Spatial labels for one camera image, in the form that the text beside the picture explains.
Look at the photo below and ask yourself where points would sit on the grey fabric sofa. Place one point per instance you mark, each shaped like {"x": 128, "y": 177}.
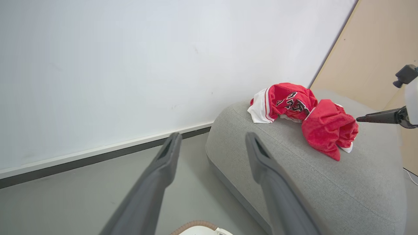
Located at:
{"x": 326, "y": 195}

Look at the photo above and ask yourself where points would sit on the red shorts with white trim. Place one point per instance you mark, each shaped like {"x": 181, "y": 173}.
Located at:
{"x": 326, "y": 130}

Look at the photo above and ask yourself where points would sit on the red printed basketball jersey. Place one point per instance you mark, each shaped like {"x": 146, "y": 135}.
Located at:
{"x": 281, "y": 98}

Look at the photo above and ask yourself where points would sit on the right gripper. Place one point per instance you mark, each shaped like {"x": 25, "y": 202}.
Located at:
{"x": 410, "y": 111}

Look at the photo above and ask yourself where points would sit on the white and black baseboard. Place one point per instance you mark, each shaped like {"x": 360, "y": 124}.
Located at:
{"x": 98, "y": 156}

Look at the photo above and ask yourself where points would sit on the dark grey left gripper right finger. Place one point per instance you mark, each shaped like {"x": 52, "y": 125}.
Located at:
{"x": 277, "y": 195}

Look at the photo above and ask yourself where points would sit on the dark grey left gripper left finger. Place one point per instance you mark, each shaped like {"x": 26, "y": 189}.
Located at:
{"x": 147, "y": 195}

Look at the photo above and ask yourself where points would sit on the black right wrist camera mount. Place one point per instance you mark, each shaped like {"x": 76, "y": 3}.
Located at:
{"x": 406, "y": 74}

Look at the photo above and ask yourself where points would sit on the white basket with brown rim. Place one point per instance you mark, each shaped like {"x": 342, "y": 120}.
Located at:
{"x": 202, "y": 231}

